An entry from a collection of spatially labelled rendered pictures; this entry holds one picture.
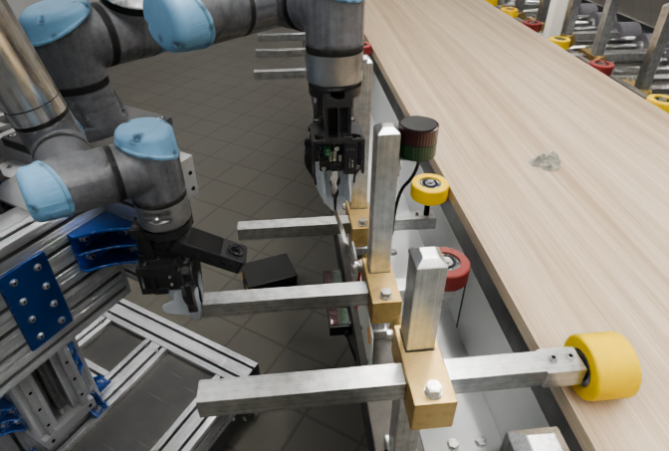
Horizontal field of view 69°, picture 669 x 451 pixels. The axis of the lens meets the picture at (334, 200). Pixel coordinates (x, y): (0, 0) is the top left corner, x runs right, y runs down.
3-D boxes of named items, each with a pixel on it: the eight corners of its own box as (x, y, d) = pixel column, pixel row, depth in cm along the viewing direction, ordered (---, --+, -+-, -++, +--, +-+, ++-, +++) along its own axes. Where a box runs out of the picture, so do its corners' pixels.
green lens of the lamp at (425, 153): (400, 162, 72) (401, 149, 71) (392, 143, 77) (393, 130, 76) (440, 160, 73) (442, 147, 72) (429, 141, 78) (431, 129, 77)
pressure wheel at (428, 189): (432, 239, 105) (439, 194, 99) (400, 226, 109) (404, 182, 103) (448, 221, 111) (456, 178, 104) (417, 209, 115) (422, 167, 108)
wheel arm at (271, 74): (254, 82, 189) (253, 71, 186) (255, 79, 191) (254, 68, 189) (365, 78, 192) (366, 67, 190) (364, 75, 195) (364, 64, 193)
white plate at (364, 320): (367, 374, 88) (370, 337, 83) (349, 276, 110) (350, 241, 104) (371, 373, 88) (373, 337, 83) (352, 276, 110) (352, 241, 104)
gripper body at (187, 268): (153, 266, 82) (136, 207, 75) (205, 263, 83) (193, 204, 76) (142, 299, 76) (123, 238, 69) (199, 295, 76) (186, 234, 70)
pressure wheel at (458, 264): (422, 325, 85) (430, 277, 79) (412, 293, 92) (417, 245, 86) (467, 322, 86) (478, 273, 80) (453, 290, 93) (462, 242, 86)
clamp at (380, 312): (370, 325, 83) (372, 303, 80) (359, 271, 94) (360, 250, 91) (403, 322, 83) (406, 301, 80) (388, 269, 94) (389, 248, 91)
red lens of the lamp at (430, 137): (402, 147, 71) (403, 133, 70) (393, 129, 76) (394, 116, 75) (442, 145, 71) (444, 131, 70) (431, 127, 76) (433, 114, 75)
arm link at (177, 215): (190, 180, 74) (181, 211, 67) (195, 205, 76) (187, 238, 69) (138, 183, 73) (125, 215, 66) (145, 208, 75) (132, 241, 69)
